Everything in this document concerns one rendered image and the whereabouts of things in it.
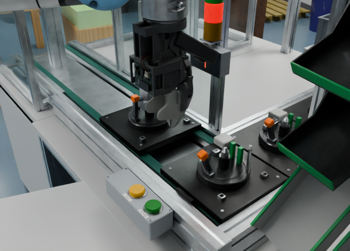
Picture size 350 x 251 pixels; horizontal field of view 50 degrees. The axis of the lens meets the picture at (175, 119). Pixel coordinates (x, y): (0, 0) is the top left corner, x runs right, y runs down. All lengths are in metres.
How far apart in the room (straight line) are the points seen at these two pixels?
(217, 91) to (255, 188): 0.32
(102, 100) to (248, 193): 0.75
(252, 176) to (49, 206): 0.56
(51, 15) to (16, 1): 1.30
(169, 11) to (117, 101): 0.91
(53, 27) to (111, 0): 1.35
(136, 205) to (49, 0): 0.60
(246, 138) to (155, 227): 0.42
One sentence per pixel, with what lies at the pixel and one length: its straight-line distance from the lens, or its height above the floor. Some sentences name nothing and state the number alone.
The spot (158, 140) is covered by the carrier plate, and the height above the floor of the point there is 0.97.
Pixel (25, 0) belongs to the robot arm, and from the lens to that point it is 0.45.
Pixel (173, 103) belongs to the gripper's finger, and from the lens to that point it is 0.68.
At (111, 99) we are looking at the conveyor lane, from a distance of 1.49.
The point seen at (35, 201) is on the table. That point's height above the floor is 0.86.
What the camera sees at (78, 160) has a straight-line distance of 1.27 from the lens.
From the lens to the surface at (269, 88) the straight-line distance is 1.73.
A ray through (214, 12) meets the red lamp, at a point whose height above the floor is 1.34.
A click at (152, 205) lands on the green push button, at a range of 0.92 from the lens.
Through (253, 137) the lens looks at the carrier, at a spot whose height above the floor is 0.97.
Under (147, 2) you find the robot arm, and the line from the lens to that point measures 0.60.
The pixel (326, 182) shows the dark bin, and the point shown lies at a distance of 0.67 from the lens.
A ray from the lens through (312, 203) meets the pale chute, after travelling 0.83.
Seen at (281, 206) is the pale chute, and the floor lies 1.04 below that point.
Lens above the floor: 1.61
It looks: 31 degrees down
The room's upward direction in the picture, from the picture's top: straight up
